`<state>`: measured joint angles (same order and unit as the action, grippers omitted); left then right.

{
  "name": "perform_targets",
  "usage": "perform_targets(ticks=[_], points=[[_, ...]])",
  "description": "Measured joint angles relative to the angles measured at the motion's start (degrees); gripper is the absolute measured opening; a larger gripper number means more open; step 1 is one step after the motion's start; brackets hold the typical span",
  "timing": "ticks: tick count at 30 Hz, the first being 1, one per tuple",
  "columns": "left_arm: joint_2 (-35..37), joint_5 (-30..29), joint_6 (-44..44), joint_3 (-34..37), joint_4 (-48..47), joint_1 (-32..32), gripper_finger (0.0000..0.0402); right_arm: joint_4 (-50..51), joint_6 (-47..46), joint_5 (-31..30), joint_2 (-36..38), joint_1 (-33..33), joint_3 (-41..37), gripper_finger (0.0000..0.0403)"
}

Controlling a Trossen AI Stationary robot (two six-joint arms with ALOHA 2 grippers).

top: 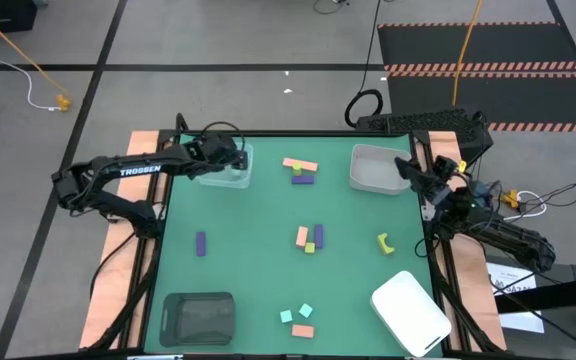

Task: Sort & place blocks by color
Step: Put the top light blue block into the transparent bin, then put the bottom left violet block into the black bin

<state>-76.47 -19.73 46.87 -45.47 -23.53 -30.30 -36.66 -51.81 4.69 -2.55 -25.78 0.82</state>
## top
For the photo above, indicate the clear plastic bin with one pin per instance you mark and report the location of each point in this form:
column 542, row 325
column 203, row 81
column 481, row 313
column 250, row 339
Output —
column 228, row 181

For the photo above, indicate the yellow arch block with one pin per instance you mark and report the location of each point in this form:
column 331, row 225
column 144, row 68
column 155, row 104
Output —
column 382, row 242

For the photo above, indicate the green table mat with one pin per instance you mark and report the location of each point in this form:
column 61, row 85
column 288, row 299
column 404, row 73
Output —
column 258, row 270

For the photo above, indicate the black hazard-striped floor mat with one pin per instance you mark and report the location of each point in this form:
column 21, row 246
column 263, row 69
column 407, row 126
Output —
column 518, row 45

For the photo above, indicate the printed white paper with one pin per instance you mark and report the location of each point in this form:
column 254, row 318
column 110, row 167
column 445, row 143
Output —
column 513, row 280

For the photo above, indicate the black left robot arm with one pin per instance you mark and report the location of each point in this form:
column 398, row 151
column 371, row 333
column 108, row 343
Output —
column 138, row 170

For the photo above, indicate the black side table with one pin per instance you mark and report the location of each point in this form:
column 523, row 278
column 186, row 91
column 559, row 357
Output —
column 558, row 296

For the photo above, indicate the dark smoke plastic bin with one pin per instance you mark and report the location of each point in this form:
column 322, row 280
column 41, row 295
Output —
column 198, row 320

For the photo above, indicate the grey plastic bin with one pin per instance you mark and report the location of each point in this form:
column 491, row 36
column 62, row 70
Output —
column 375, row 170

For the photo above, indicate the long orange block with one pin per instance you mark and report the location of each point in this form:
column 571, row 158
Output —
column 309, row 165

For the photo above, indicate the teal cube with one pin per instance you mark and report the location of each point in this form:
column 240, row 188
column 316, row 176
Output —
column 305, row 310
column 286, row 316

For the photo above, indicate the yellow cube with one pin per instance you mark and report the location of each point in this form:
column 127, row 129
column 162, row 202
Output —
column 309, row 248

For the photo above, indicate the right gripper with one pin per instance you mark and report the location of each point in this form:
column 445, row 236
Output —
column 430, row 186

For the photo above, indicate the black perforated computer tower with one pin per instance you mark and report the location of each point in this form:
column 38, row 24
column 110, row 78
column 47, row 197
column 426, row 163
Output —
column 418, row 120

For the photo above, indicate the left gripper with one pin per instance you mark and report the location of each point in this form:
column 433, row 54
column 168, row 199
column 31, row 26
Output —
column 218, row 149

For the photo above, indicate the white plastic bin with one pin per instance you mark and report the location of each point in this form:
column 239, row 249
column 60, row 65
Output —
column 410, row 312

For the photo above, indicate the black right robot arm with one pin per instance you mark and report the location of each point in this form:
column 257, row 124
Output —
column 513, row 240

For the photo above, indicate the small yellow-green block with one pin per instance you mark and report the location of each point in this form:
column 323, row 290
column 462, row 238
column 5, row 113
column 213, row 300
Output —
column 297, row 170

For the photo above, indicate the short orange block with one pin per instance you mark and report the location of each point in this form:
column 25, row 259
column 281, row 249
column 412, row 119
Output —
column 301, row 236
column 302, row 331

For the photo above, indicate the purple block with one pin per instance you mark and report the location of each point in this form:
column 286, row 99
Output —
column 201, row 244
column 302, row 180
column 319, row 236

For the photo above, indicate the yellow plug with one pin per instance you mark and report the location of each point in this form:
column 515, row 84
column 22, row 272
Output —
column 510, row 199
column 63, row 103

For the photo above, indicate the black arched bracket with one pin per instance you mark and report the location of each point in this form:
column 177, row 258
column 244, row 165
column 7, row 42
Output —
column 178, row 122

